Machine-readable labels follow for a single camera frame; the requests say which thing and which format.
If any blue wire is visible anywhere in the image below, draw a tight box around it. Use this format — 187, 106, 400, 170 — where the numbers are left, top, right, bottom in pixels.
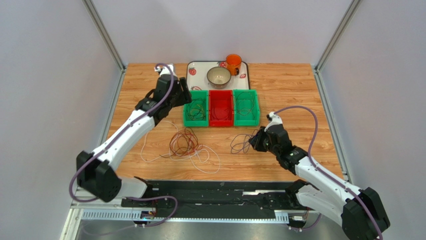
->
229, 129, 259, 155

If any yellow wire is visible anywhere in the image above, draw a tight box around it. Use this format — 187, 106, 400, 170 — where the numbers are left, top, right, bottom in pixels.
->
188, 103, 208, 121

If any red wire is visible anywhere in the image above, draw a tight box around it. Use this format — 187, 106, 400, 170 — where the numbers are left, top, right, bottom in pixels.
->
169, 127, 204, 158
212, 106, 233, 121

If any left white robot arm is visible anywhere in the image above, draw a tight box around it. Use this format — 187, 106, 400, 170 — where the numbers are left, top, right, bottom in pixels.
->
72, 73, 192, 203

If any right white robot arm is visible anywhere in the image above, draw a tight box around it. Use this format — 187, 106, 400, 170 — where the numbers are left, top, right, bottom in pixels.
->
248, 125, 391, 240

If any left green plastic bin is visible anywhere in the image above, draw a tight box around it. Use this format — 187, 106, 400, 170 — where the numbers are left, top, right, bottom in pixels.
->
183, 90, 209, 127

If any green plastic bin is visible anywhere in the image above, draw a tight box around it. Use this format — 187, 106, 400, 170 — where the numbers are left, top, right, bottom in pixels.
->
232, 89, 261, 127
183, 90, 209, 127

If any white strawberry tray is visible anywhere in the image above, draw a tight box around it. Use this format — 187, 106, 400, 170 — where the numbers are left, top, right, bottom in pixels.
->
186, 61, 251, 91

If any right green plastic bin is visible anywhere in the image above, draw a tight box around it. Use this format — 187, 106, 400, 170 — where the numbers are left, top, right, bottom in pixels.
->
232, 89, 261, 127

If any red plastic bin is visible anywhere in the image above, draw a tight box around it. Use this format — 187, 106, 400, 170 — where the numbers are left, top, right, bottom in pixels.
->
208, 90, 234, 127

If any beige ceramic bowl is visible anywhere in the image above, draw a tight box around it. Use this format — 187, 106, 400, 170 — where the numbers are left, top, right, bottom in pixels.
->
206, 66, 232, 89

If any orange mug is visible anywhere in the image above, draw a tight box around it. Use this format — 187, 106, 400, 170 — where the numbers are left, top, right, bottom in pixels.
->
225, 54, 242, 76

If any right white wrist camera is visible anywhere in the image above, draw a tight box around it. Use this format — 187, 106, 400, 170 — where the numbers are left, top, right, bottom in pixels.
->
264, 111, 284, 132

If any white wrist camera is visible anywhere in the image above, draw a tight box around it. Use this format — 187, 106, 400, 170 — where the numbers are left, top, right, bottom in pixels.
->
154, 63, 177, 77
264, 111, 284, 132

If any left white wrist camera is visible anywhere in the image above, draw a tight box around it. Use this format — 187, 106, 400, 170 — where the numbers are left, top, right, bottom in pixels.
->
154, 63, 177, 77

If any white wire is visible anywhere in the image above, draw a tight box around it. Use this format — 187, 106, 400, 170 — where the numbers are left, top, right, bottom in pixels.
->
139, 119, 222, 175

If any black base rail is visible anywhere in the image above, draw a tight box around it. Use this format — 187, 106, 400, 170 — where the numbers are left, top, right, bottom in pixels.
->
120, 180, 307, 220

